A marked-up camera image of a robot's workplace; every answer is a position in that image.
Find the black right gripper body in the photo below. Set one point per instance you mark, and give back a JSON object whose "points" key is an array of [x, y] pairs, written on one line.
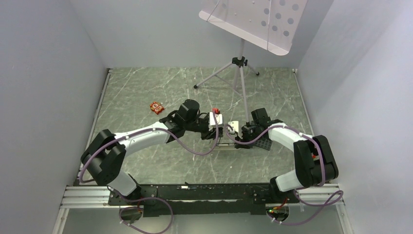
{"points": [[248, 135]]}

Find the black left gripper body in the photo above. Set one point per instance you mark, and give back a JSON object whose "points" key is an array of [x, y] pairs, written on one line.
{"points": [[202, 127]]}

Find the black silver stapler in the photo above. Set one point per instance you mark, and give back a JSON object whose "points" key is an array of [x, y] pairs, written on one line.
{"points": [[225, 146]]}

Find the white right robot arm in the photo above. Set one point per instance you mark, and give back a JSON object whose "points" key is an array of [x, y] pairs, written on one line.
{"points": [[314, 162]]}

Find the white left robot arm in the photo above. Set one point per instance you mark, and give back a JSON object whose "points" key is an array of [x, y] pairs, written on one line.
{"points": [[104, 157]]}

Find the dark grey lego baseplate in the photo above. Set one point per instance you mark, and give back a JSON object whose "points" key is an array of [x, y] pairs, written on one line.
{"points": [[263, 143]]}

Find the red cartoon eraser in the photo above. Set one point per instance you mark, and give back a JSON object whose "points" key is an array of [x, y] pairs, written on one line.
{"points": [[157, 107]]}

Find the white perforated music stand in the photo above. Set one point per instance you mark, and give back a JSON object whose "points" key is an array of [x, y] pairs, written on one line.
{"points": [[268, 24]]}

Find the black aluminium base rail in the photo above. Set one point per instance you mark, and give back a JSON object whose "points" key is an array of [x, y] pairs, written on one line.
{"points": [[199, 199]]}

